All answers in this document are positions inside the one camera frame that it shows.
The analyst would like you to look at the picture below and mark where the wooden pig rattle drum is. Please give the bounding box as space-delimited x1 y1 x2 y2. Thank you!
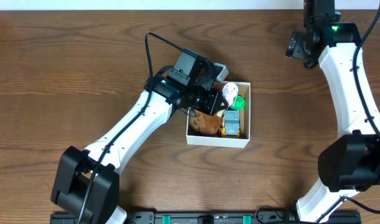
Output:
222 82 239 99

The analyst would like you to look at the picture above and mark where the brown plush toy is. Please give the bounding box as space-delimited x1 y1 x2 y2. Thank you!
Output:
189 110 224 136

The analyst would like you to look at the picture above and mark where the green round toy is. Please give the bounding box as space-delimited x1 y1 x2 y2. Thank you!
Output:
230 95 246 111

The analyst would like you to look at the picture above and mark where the yellow grey toy truck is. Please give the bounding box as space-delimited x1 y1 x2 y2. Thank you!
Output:
221 110 241 139

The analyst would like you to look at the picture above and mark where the pink white pig figurine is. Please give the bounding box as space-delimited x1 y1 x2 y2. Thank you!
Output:
225 96 236 107

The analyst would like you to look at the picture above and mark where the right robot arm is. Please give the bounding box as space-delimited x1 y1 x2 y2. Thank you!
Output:
280 0 380 223

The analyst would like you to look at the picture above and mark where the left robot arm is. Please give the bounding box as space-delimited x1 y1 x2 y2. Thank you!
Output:
50 49 229 223

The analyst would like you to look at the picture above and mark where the white cardboard box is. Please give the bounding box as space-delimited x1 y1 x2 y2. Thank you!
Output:
186 82 251 148

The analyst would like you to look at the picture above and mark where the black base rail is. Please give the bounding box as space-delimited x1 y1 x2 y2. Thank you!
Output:
49 209 362 224

